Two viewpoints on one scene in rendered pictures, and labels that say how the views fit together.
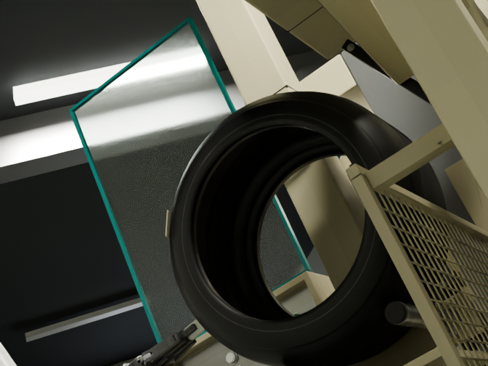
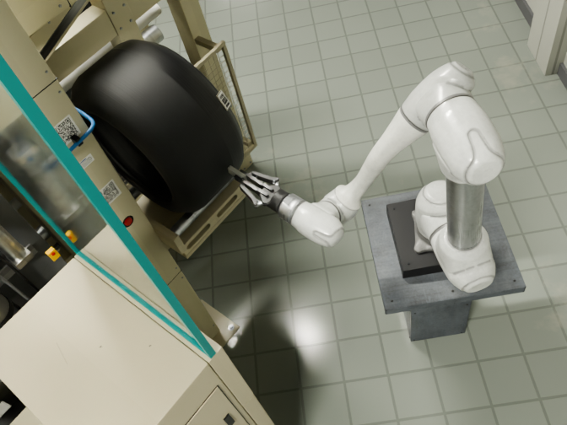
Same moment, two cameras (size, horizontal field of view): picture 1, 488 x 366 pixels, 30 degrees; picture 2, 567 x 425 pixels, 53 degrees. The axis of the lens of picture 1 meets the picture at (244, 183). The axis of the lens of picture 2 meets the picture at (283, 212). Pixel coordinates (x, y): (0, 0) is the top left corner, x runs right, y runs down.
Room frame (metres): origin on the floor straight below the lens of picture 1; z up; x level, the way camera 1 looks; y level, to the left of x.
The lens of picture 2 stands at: (3.06, 0.97, 2.55)
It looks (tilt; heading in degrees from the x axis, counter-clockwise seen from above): 54 degrees down; 210
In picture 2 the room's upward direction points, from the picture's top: 17 degrees counter-clockwise
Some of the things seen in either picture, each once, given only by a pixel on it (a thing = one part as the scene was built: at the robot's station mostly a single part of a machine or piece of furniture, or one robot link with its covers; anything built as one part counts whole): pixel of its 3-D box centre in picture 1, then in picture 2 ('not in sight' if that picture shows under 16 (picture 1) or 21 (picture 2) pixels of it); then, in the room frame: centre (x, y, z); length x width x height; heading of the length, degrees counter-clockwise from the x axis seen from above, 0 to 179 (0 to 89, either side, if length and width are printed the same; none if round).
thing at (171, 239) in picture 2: (399, 351); (144, 220); (2.13, -0.16, 0.90); 0.40 x 0.03 x 0.10; 68
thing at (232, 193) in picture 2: not in sight; (207, 213); (2.02, 0.03, 0.83); 0.36 x 0.09 x 0.06; 158
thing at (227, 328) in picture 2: not in sight; (202, 332); (2.21, -0.18, 0.01); 0.27 x 0.27 x 0.02; 68
